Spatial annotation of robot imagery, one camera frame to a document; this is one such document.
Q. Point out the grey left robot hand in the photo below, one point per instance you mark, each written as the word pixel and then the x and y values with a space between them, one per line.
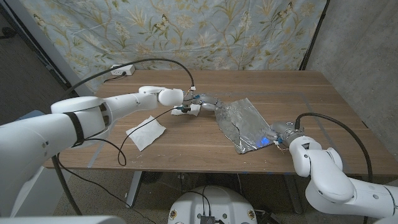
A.
pixel 208 101

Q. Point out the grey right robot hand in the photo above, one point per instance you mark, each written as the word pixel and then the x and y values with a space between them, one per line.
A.
pixel 284 130

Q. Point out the aluminum foil sheet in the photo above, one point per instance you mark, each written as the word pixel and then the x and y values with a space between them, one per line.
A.
pixel 242 124

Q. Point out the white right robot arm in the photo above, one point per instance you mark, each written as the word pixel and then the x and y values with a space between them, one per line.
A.
pixel 335 180

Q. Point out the white left shoulder cover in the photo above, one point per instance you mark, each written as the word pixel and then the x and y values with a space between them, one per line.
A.
pixel 62 221

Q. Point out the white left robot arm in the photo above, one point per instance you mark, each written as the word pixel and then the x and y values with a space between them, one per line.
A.
pixel 118 105

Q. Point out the white right shoulder cover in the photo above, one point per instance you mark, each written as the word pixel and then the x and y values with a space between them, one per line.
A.
pixel 388 220

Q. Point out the crumpled white paper towel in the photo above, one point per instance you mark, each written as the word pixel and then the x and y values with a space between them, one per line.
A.
pixel 194 109

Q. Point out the flat white paper towel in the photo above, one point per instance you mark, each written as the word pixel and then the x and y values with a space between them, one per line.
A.
pixel 146 132

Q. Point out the grey table leg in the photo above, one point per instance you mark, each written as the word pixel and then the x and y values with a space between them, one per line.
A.
pixel 133 189
pixel 293 196

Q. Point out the floral printed backdrop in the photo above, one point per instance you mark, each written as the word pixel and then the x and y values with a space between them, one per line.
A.
pixel 186 31

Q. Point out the black box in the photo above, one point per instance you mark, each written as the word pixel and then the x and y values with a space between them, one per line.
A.
pixel 267 218

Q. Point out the white power strip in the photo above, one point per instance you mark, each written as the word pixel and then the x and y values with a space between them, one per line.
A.
pixel 121 71

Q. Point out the black ribbed round object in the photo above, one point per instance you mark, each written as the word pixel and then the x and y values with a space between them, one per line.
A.
pixel 152 176

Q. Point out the black backdrop pole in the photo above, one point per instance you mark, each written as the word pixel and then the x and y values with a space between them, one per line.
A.
pixel 314 37

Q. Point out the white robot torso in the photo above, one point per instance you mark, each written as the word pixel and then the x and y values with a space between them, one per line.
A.
pixel 211 202

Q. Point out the small grey port module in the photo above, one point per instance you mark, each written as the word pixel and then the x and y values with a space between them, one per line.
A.
pixel 207 219

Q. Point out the white stand panel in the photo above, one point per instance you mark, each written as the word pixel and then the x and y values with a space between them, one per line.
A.
pixel 43 199

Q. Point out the light grey slanted post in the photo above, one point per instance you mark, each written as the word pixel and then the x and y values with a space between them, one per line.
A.
pixel 40 37

